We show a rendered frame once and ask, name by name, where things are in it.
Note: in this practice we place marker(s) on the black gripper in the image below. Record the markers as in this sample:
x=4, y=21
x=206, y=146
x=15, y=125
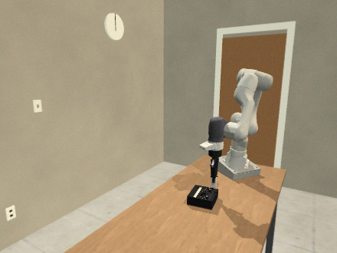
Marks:
x=214, y=166

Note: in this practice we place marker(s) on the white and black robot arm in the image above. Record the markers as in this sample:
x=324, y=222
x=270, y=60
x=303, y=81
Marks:
x=248, y=92

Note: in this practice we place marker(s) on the black lighting desk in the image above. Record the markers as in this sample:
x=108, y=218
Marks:
x=203, y=197

